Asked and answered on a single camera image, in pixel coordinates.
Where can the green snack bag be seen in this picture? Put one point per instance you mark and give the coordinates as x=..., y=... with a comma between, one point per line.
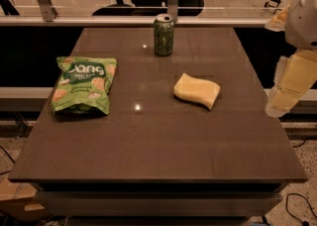
x=84, y=84

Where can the cardboard box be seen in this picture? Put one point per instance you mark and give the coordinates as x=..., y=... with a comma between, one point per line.
x=18, y=201

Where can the yellow sponge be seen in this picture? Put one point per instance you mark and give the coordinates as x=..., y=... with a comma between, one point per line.
x=197, y=90

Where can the green soda can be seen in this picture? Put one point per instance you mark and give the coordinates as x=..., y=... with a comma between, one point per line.
x=164, y=29

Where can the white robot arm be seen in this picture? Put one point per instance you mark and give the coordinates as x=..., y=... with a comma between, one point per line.
x=301, y=25

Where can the metal rail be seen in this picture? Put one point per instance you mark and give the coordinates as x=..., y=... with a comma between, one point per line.
x=130, y=21

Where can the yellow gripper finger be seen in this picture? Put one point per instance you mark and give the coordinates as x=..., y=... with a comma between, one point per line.
x=278, y=21
x=294, y=76

